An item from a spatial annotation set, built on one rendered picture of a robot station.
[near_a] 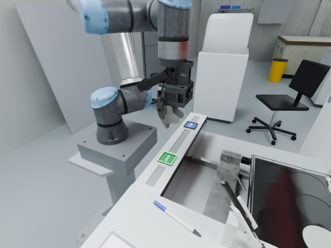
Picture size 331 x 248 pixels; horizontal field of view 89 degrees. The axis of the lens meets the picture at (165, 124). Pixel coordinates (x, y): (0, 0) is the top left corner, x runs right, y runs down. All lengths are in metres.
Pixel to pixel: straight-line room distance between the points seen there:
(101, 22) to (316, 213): 0.78
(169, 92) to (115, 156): 0.40
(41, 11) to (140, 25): 2.29
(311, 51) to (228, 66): 3.86
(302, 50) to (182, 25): 5.77
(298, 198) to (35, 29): 2.67
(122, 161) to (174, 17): 0.53
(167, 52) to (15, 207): 1.93
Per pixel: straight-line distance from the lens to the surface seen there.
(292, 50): 6.09
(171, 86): 0.45
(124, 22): 0.47
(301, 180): 0.81
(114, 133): 0.79
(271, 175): 0.76
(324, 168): 1.01
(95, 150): 0.81
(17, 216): 2.02
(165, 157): 0.63
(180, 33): 0.43
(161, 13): 0.43
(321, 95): 4.26
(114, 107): 0.74
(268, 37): 8.74
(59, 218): 1.82
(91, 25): 0.46
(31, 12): 2.66
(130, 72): 0.79
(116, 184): 0.99
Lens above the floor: 1.39
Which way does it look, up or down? 31 degrees down
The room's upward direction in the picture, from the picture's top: straight up
